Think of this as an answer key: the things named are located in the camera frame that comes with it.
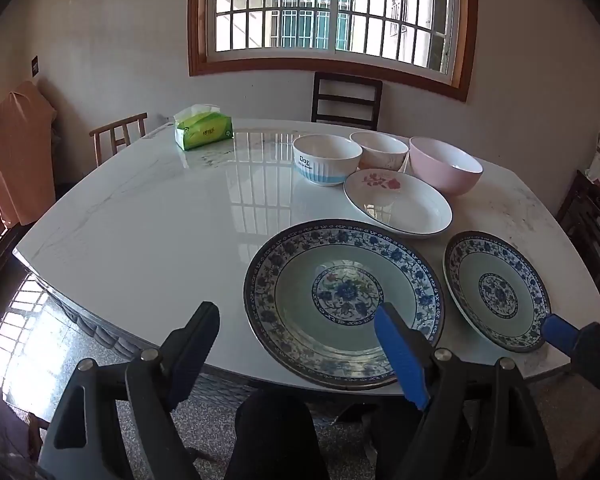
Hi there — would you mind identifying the white plate with rose print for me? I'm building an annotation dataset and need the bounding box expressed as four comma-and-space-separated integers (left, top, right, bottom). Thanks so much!
343, 168, 454, 238

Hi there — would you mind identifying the dark wooden armchair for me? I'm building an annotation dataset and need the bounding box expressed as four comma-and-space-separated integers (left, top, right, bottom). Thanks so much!
555, 170, 600, 301

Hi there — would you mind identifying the orange cloth covered furniture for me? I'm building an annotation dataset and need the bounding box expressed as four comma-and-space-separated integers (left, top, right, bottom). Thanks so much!
0, 80, 58, 227

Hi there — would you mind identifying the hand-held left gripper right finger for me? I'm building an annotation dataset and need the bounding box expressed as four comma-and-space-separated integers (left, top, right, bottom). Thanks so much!
374, 301, 548, 480

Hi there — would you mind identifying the white bowl with rabbit print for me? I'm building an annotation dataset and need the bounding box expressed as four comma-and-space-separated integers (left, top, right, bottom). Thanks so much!
350, 131, 410, 171

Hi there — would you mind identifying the large blue patterned plate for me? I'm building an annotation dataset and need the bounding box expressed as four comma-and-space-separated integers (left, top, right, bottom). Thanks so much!
243, 219, 446, 391

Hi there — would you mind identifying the barred window with wooden frame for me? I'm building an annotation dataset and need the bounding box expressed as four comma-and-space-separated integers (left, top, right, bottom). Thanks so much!
187, 0, 479, 102

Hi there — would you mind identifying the small blue patterned plate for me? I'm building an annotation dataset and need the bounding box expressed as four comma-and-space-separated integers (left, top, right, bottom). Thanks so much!
443, 231, 552, 353

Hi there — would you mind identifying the pink bowl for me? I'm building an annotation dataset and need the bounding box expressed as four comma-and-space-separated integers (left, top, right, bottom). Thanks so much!
408, 136, 484, 196

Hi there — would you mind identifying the person's left leg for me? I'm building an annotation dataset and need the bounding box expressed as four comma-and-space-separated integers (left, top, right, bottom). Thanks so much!
223, 389, 331, 480

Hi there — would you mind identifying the white bowl with blue stripes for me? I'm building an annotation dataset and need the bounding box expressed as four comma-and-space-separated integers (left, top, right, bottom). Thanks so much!
293, 134, 364, 188

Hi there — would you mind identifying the light wooden chair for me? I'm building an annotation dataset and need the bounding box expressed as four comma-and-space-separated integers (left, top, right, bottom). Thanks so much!
89, 112, 148, 167

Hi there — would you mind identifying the green tissue pack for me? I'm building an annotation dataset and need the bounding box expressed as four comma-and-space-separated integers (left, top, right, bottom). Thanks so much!
173, 104, 234, 152

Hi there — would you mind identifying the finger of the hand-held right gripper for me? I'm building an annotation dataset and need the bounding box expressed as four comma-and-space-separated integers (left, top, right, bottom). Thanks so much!
540, 313, 600, 403

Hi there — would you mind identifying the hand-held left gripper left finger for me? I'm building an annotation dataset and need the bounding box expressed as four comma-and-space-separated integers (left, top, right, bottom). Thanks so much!
39, 301, 221, 480

